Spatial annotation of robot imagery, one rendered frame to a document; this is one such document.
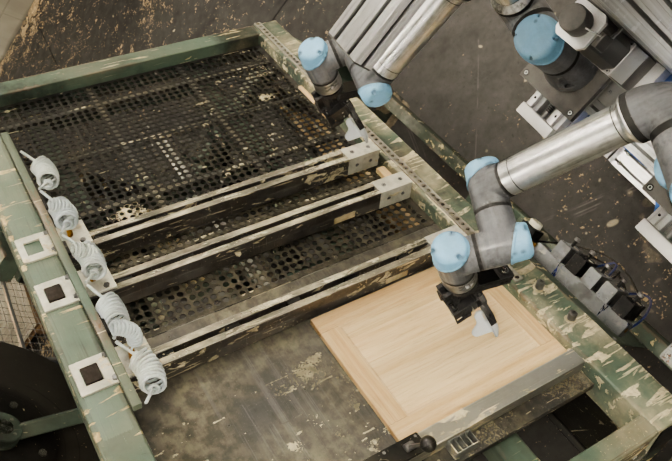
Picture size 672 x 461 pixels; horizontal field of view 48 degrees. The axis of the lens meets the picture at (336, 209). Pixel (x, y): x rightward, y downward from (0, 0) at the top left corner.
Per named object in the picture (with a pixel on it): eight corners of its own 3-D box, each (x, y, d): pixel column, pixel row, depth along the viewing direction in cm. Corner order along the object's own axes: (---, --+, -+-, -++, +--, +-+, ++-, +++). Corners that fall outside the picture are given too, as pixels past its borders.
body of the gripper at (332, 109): (320, 114, 211) (306, 87, 201) (346, 97, 212) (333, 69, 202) (333, 131, 207) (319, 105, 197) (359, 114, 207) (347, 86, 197)
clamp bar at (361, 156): (380, 168, 263) (389, 111, 247) (31, 289, 212) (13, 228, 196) (365, 152, 269) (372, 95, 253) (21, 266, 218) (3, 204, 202)
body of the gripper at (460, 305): (440, 300, 171) (430, 278, 161) (472, 279, 171) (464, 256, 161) (458, 326, 167) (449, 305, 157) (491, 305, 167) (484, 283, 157)
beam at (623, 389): (676, 435, 200) (692, 412, 193) (645, 456, 195) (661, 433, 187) (275, 41, 332) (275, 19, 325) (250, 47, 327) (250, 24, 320)
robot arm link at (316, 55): (331, 49, 184) (300, 64, 185) (344, 77, 193) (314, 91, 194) (322, 28, 189) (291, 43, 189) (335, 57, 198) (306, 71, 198)
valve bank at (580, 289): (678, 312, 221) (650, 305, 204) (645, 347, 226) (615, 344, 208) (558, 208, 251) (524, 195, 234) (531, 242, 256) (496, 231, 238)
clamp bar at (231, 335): (468, 256, 234) (484, 198, 218) (88, 422, 183) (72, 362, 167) (448, 236, 240) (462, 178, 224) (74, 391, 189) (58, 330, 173)
